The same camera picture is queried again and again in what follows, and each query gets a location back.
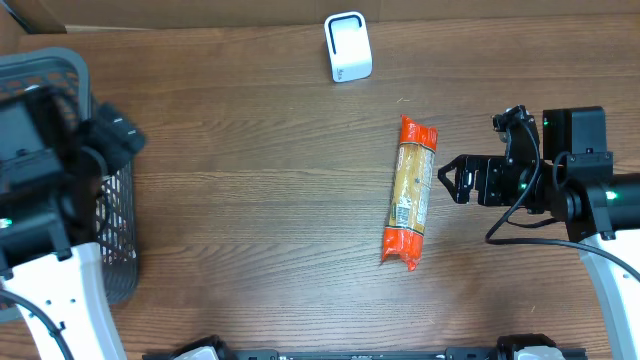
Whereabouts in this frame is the orange spaghetti pasta packet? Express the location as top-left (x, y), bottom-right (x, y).
top-left (381, 115), bottom-right (438, 271)

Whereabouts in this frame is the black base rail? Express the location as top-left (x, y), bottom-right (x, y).
top-left (142, 334), bottom-right (588, 360)

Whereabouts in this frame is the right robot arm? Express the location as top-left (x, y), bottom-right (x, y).
top-left (437, 105), bottom-right (639, 359)

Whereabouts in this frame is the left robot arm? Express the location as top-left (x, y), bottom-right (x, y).
top-left (1, 86), bottom-right (146, 359)

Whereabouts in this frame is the grey plastic shopping basket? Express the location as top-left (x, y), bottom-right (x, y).
top-left (1, 47), bottom-right (138, 305)

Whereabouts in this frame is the white barcode scanner stand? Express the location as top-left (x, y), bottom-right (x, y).
top-left (324, 11), bottom-right (373, 83)

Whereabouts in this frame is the cardboard panel backdrop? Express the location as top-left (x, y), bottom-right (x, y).
top-left (0, 0), bottom-right (640, 56)

